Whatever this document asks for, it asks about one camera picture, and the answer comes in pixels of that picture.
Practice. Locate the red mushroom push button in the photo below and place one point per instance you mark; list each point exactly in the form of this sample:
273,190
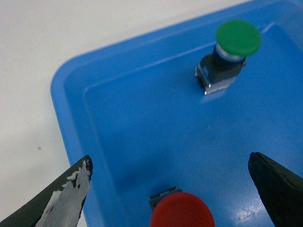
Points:
175,208

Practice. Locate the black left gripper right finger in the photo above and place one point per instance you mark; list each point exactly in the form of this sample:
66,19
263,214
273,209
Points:
280,190

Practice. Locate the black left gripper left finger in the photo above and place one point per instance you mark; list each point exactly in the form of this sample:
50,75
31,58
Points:
58,205

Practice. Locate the blue plastic tray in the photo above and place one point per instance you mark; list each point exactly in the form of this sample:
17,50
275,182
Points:
137,109

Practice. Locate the green mushroom push button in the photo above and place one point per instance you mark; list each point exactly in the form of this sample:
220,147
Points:
236,40

